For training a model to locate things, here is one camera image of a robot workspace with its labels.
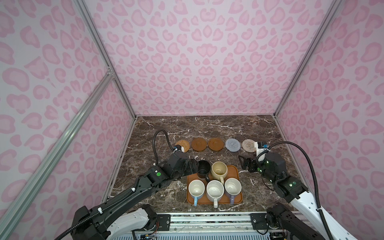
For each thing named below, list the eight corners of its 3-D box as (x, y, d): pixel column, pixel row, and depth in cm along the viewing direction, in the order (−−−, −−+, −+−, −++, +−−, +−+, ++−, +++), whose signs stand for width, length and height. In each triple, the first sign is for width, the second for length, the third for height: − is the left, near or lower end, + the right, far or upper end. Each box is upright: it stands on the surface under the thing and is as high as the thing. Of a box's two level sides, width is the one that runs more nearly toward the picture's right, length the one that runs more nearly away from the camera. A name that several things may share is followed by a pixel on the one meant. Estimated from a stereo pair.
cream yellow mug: (211, 186, 86) (212, 181, 79) (210, 167, 93) (211, 161, 86) (227, 186, 86) (229, 181, 79) (224, 167, 93) (226, 161, 86)
